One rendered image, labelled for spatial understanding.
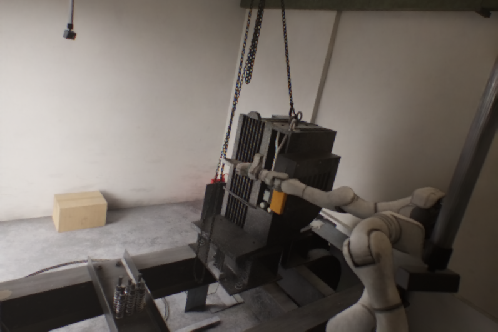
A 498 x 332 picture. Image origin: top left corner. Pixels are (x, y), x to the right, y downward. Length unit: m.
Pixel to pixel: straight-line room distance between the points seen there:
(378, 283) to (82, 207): 3.20
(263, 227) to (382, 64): 1.66
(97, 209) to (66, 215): 0.28
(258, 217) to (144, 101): 2.29
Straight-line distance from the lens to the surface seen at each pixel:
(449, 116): 2.68
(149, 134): 4.09
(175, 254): 2.36
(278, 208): 1.85
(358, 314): 1.29
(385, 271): 1.01
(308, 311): 2.15
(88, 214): 3.86
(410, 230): 1.12
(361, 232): 1.02
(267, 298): 2.19
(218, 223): 2.26
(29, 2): 3.70
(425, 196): 1.13
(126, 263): 2.23
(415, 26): 2.92
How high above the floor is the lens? 1.95
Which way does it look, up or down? 14 degrees down
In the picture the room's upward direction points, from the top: 12 degrees clockwise
